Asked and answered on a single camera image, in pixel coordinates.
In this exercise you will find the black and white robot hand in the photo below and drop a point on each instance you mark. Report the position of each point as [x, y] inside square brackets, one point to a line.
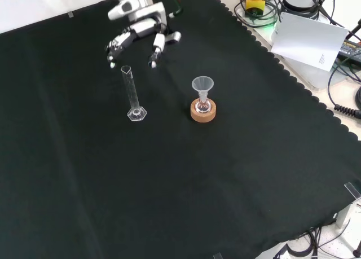
[144, 24]

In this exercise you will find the clear glass graduated cylinder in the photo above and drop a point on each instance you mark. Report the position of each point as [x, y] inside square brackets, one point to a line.
[131, 92]

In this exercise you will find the clear plastic funnel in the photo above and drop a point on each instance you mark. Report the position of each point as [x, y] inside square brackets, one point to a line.
[202, 85]

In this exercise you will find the clear round-bottom glass flask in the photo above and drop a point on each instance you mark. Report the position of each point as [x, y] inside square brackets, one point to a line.
[203, 106]

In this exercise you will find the yellow stop button box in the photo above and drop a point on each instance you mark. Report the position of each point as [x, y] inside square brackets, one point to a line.
[255, 3]

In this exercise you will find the black cloth bench cover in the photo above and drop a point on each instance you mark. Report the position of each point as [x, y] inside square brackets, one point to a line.
[197, 171]

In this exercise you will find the white paper card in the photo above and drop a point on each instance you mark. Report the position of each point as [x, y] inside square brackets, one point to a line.
[307, 39]

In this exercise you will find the black power adapter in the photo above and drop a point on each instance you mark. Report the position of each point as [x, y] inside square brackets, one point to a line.
[351, 48]

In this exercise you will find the clear cloth clamp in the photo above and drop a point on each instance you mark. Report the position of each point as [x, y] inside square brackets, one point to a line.
[353, 189]

